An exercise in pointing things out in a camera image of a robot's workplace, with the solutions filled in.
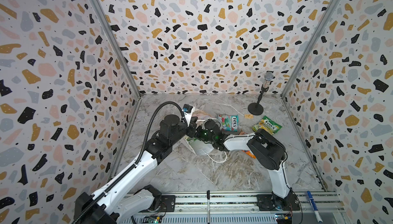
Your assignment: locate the teal Fox's candy packet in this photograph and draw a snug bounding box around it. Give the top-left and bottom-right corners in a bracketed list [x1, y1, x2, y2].
[217, 114, 238, 131]

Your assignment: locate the silver microphone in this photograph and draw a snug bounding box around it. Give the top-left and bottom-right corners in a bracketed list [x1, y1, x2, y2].
[262, 71, 274, 92]

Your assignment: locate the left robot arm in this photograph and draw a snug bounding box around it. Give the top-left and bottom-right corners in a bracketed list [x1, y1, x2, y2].
[73, 114, 197, 224]

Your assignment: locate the orange snack packet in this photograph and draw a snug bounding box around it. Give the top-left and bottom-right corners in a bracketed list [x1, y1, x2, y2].
[244, 150, 256, 159]

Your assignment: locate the right circuit board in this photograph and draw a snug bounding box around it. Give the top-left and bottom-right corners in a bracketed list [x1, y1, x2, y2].
[275, 213, 292, 224]

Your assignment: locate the blue marker pen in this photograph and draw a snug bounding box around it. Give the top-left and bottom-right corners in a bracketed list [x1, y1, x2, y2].
[307, 191, 323, 223]

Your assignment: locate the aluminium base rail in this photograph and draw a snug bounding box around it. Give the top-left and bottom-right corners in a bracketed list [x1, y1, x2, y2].
[121, 191, 350, 224]

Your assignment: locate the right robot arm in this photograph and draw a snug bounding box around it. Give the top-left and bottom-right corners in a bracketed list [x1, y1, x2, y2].
[192, 119, 301, 211]

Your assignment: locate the white paper bag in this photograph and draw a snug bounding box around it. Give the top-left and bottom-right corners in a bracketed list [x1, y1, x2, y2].
[181, 109, 228, 163]

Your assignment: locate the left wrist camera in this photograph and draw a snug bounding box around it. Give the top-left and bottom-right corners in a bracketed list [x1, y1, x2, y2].
[183, 104, 195, 125]

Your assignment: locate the small wooden block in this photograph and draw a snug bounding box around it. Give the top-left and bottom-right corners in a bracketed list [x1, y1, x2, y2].
[244, 114, 253, 119]

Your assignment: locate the black corrugated cable conduit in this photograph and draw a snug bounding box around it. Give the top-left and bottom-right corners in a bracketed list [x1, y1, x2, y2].
[71, 101, 185, 224]

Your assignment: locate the green yellow Fox's candy packet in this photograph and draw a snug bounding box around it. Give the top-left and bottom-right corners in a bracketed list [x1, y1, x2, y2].
[252, 115, 282, 135]

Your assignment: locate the black and silver pen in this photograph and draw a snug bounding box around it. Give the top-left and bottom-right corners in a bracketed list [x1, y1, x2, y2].
[206, 190, 211, 224]

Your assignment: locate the circuit board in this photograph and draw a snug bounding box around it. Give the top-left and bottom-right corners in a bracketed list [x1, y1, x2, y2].
[275, 213, 292, 224]
[141, 215, 163, 224]

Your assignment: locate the left circuit board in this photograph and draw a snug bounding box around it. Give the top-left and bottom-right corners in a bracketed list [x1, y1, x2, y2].
[141, 215, 163, 224]

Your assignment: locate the black microphone stand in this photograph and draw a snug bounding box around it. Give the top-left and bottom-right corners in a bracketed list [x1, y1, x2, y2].
[248, 91, 264, 115]

